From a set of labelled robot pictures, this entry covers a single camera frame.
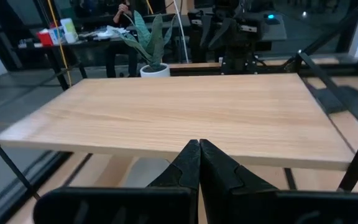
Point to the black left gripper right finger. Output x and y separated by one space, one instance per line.
219 180

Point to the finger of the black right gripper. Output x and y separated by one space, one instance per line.
225 29
205 29

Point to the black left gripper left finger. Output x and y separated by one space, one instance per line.
179 174

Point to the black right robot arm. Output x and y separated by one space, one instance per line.
235 59

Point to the black device with blue light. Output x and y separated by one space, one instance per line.
271 18

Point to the snake plant in white pot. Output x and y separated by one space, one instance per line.
154 46

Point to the person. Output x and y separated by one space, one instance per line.
123 9

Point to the white papers pile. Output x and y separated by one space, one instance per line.
104 32

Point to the black desk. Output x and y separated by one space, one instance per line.
89 46

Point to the green and white box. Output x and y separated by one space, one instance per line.
69 29

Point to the blue and white box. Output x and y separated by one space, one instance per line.
56 35

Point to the red box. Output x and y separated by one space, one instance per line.
45 39

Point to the black aluminium rig frame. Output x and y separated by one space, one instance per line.
194 72

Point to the black frame wooden shelf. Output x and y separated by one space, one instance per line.
179 118

